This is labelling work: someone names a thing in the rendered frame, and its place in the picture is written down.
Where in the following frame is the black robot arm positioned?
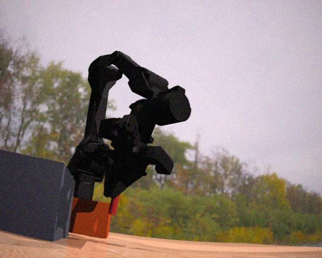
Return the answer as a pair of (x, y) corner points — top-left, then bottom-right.
(67, 51), (191, 200)

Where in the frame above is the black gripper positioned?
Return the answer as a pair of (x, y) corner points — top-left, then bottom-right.
(84, 119), (174, 199)

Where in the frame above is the red peg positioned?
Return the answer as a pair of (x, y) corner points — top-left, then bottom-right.
(108, 195), (120, 216)

